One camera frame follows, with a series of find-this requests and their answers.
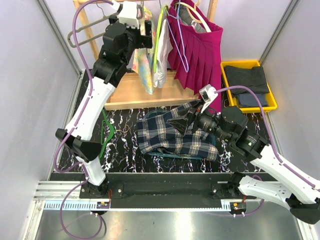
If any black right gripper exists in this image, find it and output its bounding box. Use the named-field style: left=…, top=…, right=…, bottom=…
left=166, top=97, right=232, bottom=142

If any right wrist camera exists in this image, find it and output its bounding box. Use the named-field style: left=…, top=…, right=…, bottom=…
left=199, top=84, right=218, bottom=113

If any white skirt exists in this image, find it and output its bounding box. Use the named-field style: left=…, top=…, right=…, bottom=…
left=152, top=18, right=172, bottom=88

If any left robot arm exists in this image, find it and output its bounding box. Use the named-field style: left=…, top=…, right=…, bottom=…
left=55, top=20, right=153, bottom=198

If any magenta pleated skirt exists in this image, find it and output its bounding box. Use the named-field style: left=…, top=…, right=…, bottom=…
left=166, top=0, right=224, bottom=115

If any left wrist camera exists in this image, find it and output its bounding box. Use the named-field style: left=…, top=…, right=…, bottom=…
left=118, top=1, right=144, bottom=29

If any dark grey folded garment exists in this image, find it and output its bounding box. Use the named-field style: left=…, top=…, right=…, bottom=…
left=224, top=65, right=269, bottom=94

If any wooden clothes rack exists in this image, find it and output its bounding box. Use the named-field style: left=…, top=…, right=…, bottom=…
left=87, top=0, right=223, bottom=95

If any navy plaid skirt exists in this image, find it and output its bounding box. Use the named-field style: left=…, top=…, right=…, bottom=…
left=137, top=99, right=219, bottom=161

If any blue-grey folded garment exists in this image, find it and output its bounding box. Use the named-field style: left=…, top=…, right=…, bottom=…
left=238, top=93, right=269, bottom=108

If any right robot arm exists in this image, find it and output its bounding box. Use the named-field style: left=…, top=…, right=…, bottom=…
left=168, top=102, right=320, bottom=225

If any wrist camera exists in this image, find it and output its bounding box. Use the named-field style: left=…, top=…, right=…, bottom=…
left=118, top=1, right=144, bottom=29
left=199, top=84, right=218, bottom=113

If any green velvet hanger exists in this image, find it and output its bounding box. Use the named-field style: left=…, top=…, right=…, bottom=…
left=98, top=108, right=130, bottom=160

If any blue wire hanger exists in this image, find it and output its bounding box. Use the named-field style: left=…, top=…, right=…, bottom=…
left=167, top=0, right=189, bottom=73

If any light wooden hanger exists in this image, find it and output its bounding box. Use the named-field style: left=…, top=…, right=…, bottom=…
left=174, top=0, right=212, bottom=33

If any lime green plastic hanger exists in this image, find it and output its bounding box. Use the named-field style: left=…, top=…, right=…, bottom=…
left=152, top=4, right=169, bottom=73

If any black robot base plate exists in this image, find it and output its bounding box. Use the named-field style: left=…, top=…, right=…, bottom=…
left=48, top=171, right=278, bottom=203

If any grey hanger on rack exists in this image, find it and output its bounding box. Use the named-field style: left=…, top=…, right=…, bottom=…
left=67, top=0, right=122, bottom=52

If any floral pastel skirt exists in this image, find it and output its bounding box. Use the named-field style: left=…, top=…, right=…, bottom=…
left=131, top=6, right=156, bottom=95

